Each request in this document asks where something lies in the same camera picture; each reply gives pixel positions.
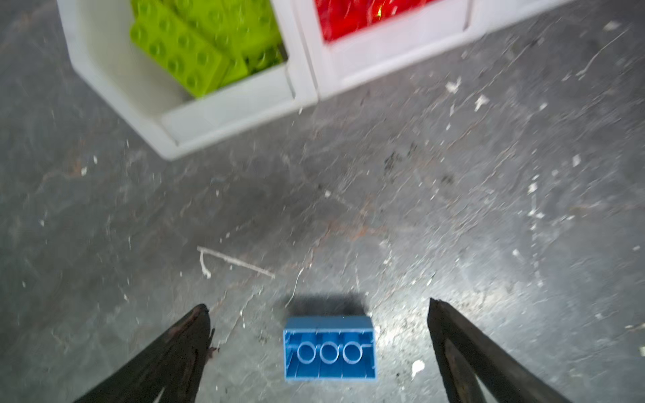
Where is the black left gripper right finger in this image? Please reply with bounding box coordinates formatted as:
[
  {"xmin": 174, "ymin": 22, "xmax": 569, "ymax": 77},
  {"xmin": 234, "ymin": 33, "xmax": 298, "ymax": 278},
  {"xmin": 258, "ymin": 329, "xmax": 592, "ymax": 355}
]
[{"xmin": 428, "ymin": 298, "xmax": 568, "ymax": 402}]

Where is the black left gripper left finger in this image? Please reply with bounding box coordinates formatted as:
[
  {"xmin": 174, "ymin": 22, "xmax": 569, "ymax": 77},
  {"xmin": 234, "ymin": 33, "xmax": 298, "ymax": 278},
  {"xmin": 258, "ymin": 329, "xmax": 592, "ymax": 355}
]
[{"xmin": 77, "ymin": 304, "xmax": 214, "ymax": 402}]

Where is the green lego brick bottom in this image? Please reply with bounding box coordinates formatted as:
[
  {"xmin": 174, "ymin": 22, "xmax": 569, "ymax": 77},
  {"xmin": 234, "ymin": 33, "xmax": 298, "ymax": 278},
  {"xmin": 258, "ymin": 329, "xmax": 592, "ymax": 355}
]
[{"xmin": 219, "ymin": 58, "xmax": 250, "ymax": 87}]

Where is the green lego brick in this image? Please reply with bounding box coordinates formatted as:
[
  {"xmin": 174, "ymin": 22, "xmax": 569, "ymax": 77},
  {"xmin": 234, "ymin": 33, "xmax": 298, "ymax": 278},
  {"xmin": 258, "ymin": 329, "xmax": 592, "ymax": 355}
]
[
  {"xmin": 175, "ymin": 0, "xmax": 282, "ymax": 55},
  {"xmin": 219, "ymin": 58, "xmax": 250, "ymax": 87},
  {"xmin": 245, "ymin": 45, "xmax": 284, "ymax": 74},
  {"xmin": 129, "ymin": 0, "xmax": 232, "ymax": 98}
]

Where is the red lego brick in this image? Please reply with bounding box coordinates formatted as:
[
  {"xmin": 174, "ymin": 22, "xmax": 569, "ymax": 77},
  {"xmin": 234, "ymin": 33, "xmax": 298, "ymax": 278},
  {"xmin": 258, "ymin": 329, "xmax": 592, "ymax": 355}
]
[{"xmin": 314, "ymin": 0, "xmax": 433, "ymax": 43}]

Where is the blue lego brick left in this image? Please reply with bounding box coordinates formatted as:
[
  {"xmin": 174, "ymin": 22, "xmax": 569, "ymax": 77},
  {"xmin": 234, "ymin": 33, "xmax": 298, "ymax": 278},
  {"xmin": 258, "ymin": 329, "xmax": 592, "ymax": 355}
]
[{"xmin": 283, "ymin": 316, "xmax": 378, "ymax": 381}]

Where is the white middle sorting bin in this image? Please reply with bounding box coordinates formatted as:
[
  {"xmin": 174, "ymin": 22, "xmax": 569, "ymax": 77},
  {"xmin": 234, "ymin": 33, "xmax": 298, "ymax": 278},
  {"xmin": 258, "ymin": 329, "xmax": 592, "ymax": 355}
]
[{"xmin": 292, "ymin": 1, "xmax": 476, "ymax": 99}]

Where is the white sorting bin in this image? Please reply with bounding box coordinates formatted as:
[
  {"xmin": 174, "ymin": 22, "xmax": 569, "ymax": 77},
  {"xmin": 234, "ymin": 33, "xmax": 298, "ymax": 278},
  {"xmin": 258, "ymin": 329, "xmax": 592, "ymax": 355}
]
[
  {"xmin": 292, "ymin": 1, "xmax": 476, "ymax": 99},
  {"xmin": 469, "ymin": 0, "xmax": 571, "ymax": 33},
  {"xmin": 58, "ymin": 1, "xmax": 318, "ymax": 160}
]

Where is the white right sorting bin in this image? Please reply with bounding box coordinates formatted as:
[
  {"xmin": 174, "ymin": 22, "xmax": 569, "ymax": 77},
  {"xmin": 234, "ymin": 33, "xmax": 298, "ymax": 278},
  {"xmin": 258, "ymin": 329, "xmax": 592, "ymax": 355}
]
[{"xmin": 469, "ymin": 0, "xmax": 571, "ymax": 33}]

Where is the white left sorting bin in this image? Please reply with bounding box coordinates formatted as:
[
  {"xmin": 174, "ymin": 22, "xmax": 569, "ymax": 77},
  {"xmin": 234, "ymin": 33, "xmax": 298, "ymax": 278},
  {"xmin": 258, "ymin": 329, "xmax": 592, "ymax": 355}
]
[{"xmin": 58, "ymin": 1, "xmax": 318, "ymax": 160}]

